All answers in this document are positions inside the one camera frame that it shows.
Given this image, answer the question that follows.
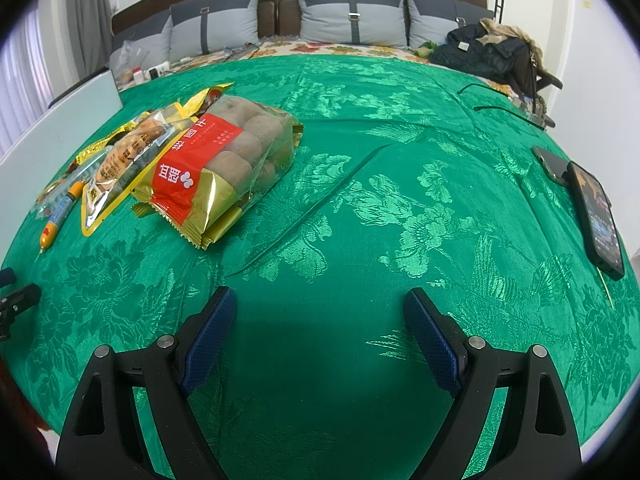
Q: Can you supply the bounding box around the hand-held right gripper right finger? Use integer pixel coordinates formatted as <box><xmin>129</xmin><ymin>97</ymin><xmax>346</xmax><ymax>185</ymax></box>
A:
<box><xmin>404</xmin><ymin>287</ymin><xmax>583</xmax><ymax>480</ymax></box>

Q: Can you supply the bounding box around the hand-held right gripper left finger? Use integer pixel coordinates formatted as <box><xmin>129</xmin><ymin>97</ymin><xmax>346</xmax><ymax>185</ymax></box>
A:
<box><xmin>55</xmin><ymin>286</ymin><xmax>238</xmax><ymax>480</ymax></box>

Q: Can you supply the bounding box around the yellow snack packet with picture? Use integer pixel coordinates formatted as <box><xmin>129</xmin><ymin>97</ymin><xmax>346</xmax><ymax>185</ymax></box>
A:
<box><xmin>81</xmin><ymin>102</ymin><xmax>201</xmax><ymax>237</ymax></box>

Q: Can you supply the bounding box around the orange sausage stick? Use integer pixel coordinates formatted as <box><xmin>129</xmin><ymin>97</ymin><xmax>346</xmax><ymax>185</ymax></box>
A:
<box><xmin>39</xmin><ymin>180</ymin><xmax>85</xmax><ymax>253</ymax></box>

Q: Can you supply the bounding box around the clear green-edged snack packet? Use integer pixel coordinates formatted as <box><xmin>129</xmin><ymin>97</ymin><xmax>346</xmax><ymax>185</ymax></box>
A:
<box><xmin>34</xmin><ymin>160</ymin><xmax>101</xmax><ymax>218</ymax></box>

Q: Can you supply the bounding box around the green floral blanket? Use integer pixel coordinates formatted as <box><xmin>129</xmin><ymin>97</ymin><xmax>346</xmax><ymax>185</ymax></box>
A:
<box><xmin>0</xmin><ymin>52</ymin><xmax>640</xmax><ymax>466</ymax></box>

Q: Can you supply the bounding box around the long yellow snack packet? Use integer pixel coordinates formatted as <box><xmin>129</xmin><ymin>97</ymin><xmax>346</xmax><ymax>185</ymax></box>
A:
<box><xmin>65</xmin><ymin>110</ymin><xmax>151</xmax><ymax>171</ymax></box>

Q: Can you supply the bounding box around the pastry bag with red label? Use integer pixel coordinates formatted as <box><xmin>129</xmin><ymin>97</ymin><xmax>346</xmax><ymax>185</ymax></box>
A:
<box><xmin>131</xmin><ymin>94</ymin><xmax>305</xmax><ymax>252</ymax></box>

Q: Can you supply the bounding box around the wooden toothpick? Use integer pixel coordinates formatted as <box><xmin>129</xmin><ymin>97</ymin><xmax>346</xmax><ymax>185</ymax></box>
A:
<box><xmin>597</xmin><ymin>267</ymin><xmax>616</xmax><ymax>311</ymax></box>

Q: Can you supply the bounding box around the large black smartphone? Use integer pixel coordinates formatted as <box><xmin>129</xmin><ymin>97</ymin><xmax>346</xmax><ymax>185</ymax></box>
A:
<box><xmin>567</xmin><ymin>160</ymin><xmax>626</xmax><ymax>281</ymax></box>

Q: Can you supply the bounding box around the small black smartphone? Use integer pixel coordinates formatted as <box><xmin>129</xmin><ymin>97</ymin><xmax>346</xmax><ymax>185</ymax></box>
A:
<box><xmin>531</xmin><ymin>145</ymin><xmax>573</xmax><ymax>183</ymax></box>

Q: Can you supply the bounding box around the clear plastic bag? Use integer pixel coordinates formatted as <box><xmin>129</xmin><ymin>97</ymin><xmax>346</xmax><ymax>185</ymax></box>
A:
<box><xmin>110</xmin><ymin>40</ymin><xmax>151</xmax><ymax>86</ymax></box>

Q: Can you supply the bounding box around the grey curtain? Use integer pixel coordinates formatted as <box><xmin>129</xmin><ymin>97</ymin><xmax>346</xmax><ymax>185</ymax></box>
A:
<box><xmin>0</xmin><ymin>0</ymin><xmax>113</xmax><ymax>126</ymax></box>

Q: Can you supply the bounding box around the dark grey pillow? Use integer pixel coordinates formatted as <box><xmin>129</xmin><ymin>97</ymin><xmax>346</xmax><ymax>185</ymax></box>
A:
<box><xmin>109</xmin><ymin>14</ymin><xmax>173</xmax><ymax>73</ymax></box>

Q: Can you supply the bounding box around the black jacket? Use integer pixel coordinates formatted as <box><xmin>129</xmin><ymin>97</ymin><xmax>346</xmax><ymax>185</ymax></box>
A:
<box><xmin>429</xmin><ymin>25</ymin><xmax>538</xmax><ymax>93</ymax></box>

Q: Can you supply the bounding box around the beige garment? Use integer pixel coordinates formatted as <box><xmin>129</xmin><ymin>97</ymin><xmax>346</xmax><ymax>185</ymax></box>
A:
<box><xmin>480</xmin><ymin>17</ymin><xmax>543</xmax><ymax>61</ymax></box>

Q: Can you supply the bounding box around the black cable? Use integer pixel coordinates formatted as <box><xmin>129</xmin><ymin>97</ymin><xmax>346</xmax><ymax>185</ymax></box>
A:
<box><xmin>474</xmin><ymin>105</ymin><xmax>546</xmax><ymax>128</ymax></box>
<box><xmin>457</xmin><ymin>82</ymin><xmax>501</xmax><ymax>96</ymax></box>

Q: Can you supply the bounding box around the grey pillow with strap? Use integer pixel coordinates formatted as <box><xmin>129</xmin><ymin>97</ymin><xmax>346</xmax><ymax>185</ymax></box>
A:
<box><xmin>170</xmin><ymin>0</ymin><xmax>264</xmax><ymax>58</ymax></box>
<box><xmin>293</xmin><ymin>0</ymin><xmax>407</xmax><ymax>45</ymax></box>
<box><xmin>404</xmin><ymin>0</ymin><xmax>493</xmax><ymax>51</ymax></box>

